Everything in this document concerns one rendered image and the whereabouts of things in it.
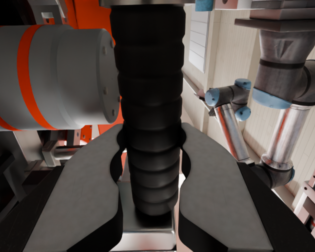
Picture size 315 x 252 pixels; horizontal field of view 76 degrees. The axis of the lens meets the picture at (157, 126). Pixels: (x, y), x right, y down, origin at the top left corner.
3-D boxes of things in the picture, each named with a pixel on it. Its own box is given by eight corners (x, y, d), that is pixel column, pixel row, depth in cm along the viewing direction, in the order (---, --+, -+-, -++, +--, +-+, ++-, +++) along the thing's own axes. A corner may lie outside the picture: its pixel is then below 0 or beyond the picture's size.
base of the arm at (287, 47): (341, 28, 49) (325, 69, 54) (296, 24, 62) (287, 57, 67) (283, 30, 48) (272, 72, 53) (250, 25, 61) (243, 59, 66)
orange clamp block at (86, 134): (52, 141, 54) (67, 146, 63) (81, 140, 54) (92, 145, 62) (55, 116, 56) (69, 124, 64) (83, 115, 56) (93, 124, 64)
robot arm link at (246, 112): (254, 105, 95) (250, 121, 99) (238, 96, 104) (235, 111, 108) (240, 108, 92) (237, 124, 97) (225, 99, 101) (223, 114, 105)
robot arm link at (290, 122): (314, 67, 57) (266, 198, 85) (348, 61, 62) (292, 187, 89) (278, 58, 67) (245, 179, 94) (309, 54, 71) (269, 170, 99)
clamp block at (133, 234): (48, 233, 14) (67, 271, 17) (177, 231, 14) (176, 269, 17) (73, 180, 19) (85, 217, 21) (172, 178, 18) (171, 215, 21)
